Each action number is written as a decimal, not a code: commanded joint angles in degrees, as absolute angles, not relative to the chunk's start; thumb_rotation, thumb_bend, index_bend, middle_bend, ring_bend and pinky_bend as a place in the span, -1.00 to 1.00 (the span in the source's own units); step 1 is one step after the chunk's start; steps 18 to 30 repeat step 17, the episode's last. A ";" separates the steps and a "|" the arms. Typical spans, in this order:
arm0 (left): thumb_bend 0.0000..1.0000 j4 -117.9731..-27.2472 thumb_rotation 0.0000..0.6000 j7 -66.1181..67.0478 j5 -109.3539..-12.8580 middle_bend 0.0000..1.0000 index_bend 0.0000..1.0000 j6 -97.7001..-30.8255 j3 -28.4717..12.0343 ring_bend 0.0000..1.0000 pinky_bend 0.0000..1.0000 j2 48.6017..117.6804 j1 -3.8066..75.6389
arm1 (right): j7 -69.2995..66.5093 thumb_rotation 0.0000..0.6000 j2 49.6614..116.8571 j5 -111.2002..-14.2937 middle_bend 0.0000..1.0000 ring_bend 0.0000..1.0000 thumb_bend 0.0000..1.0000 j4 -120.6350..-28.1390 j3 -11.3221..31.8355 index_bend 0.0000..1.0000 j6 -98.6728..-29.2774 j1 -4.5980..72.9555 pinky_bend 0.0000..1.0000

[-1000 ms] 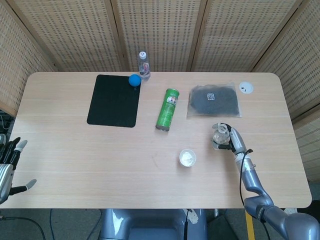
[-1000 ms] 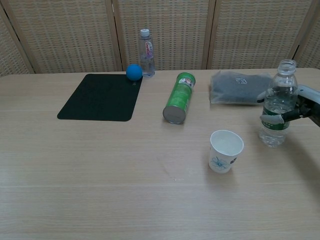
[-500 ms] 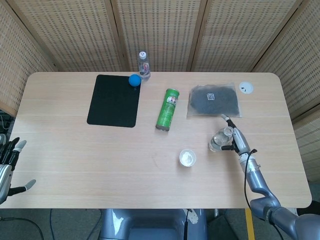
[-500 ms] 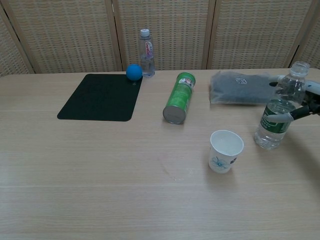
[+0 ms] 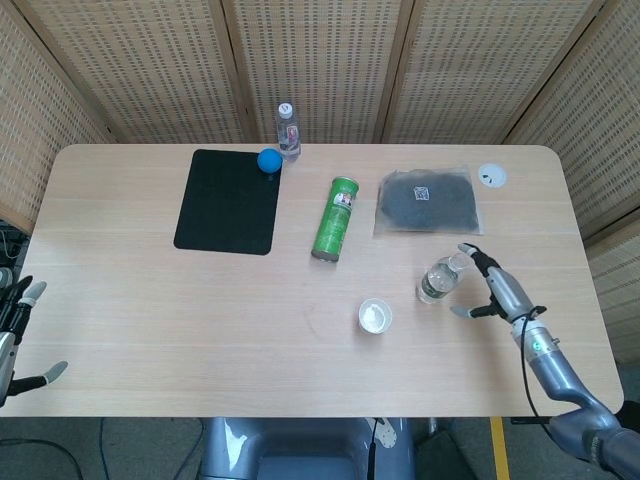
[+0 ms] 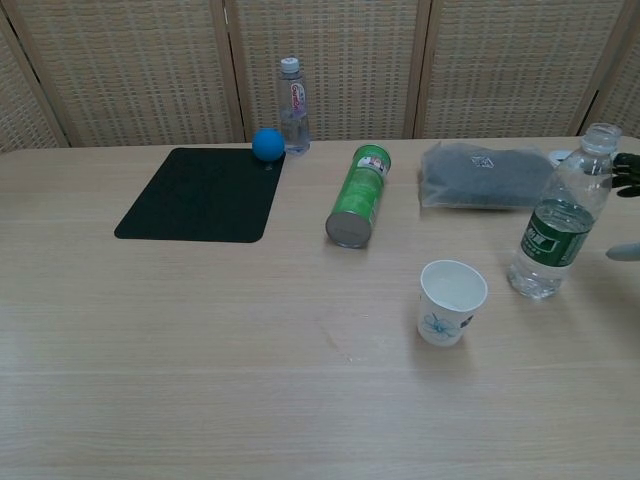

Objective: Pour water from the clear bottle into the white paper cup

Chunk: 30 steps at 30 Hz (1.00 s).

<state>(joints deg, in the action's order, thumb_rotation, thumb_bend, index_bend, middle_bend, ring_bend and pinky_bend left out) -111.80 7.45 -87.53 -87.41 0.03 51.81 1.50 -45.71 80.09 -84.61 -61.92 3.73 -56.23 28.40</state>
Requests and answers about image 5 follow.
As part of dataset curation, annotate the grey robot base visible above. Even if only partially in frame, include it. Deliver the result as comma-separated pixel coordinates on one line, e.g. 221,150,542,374
198,417,414,480

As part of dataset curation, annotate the blue ball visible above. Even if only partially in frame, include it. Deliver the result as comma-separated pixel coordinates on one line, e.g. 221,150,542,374
257,148,283,174

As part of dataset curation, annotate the pink labelled water bottle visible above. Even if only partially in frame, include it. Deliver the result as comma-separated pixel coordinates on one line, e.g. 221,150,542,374
276,102,302,163

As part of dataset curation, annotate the clear plastic bottle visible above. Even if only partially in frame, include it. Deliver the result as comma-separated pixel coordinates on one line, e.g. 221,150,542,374
416,252,473,306

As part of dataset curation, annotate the plastic bag of dark granules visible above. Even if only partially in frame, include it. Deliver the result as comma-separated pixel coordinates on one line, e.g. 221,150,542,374
372,166,485,237

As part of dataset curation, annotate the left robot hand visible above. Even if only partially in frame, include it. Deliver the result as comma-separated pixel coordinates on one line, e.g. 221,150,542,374
0,275,69,407

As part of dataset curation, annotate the green chip can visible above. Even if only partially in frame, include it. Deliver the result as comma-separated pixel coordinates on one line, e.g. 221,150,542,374
311,175,361,263

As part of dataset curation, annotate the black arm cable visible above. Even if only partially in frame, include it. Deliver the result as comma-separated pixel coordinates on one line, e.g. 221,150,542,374
514,305,552,424

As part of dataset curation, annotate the woven bamboo folding screen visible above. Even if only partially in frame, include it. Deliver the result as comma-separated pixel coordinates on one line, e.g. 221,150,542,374
0,0,640,366

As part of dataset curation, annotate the white paper cup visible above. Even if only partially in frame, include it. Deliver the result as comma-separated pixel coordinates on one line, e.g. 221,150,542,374
357,297,394,335

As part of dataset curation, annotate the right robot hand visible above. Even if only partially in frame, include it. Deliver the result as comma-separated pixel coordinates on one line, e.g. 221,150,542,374
450,242,544,324

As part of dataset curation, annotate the black mouse pad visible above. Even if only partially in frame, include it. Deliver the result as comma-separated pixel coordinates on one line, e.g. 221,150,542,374
173,148,284,256

